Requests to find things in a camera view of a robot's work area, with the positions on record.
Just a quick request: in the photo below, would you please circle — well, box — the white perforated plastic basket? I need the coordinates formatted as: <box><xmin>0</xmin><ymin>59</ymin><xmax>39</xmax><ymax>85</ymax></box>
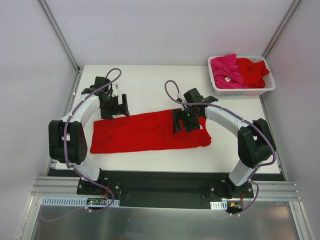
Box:
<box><xmin>208</xmin><ymin>55</ymin><xmax>276</xmax><ymax>97</ymax></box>

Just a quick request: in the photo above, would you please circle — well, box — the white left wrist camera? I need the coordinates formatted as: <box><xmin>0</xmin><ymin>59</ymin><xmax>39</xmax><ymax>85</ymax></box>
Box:
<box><xmin>111</xmin><ymin>83</ymin><xmax>119</xmax><ymax>97</ymax></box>

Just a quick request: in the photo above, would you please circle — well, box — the red t shirt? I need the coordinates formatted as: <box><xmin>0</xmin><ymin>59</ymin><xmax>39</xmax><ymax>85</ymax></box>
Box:
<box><xmin>236</xmin><ymin>58</ymin><xmax>270</xmax><ymax>89</ymax></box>
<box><xmin>90</xmin><ymin>109</ymin><xmax>212</xmax><ymax>154</ymax></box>

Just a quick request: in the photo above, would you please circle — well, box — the aluminium frame post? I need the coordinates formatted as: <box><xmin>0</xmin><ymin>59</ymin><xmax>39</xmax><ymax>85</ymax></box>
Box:
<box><xmin>37</xmin><ymin>0</ymin><xmax>81</xmax><ymax>73</ymax></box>
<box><xmin>262</xmin><ymin>0</ymin><xmax>303</xmax><ymax>59</ymax></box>

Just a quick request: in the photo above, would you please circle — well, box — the right aluminium frame post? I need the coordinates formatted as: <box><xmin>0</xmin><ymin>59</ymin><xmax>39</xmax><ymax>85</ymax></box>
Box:
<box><xmin>262</xmin><ymin>0</ymin><xmax>303</xmax><ymax>59</ymax></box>

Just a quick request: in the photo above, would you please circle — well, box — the right white cable duct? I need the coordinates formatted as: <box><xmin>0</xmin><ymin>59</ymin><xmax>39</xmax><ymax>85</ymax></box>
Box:
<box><xmin>210</xmin><ymin>200</ymin><xmax>228</xmax><ymax>211</ymax></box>

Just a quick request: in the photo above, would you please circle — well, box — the left aluminium frame post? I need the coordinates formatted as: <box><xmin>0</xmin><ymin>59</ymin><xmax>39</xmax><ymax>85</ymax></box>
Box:
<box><xmin>37</xmin><ymin>0</ymin><xmax>81</xmax><ymax>73</ymax></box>

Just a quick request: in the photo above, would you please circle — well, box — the pink t shirt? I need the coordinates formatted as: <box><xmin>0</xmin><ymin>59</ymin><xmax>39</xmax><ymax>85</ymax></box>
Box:
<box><xmin>209</xmin><ymin>53</ymin><xmax>247</xmax><ymax>89</ymax></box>

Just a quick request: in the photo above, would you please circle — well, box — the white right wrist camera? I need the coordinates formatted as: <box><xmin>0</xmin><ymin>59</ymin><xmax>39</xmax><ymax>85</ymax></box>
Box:
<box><xmin>176</xmin><ymin>93</ymin><xmax>186</xmax><ymax>103</ymax></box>

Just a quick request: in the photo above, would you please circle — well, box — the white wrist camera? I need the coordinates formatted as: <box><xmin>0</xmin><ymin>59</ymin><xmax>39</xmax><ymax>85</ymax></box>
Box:
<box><xmin>176</xmin><ymin>93</ymin><xmax>186</xmax><ymax>103</ymax></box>
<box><xmin>111</xmin><ymin>83</ymin><xmax>119</xmax><ymax>97</ymax></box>

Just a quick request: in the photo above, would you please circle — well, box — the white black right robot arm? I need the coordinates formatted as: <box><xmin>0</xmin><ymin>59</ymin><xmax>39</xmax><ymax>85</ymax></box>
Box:
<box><xmin>172</xmin><ymin>88</ymin><xmax>276</xmax><ymax>199</ymax></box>

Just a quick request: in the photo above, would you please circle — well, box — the left white cable duct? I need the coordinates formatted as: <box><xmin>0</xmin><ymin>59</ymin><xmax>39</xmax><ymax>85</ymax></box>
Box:
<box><xmin>41</xmin><ymin>196</ymin><xmax>120</xmax><ymax>208</ymax></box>

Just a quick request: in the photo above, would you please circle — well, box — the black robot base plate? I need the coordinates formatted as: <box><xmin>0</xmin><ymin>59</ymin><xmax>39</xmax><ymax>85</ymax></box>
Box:
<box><xmin>76</xmin><ymin>169</ymin><xmax>255</xmax><ymax>210</ymax></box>

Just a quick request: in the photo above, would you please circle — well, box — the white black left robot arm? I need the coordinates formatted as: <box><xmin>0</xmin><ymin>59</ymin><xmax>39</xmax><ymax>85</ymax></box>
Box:
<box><xmin>48</xmin><ymin>76</ymin><xmax>130</xmax><ymax>195</ymax></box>

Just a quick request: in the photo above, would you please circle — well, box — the white cable duct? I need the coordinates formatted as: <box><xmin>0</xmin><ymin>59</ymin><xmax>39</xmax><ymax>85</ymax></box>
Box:
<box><xmin>210</xmin><ymin>200</ymin><xmax>228</xmax><ymax>211</ymax></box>
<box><xmin>41</xmin><ymin>196</ymin><xmax>120</xmax><ymax>208</ymax></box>

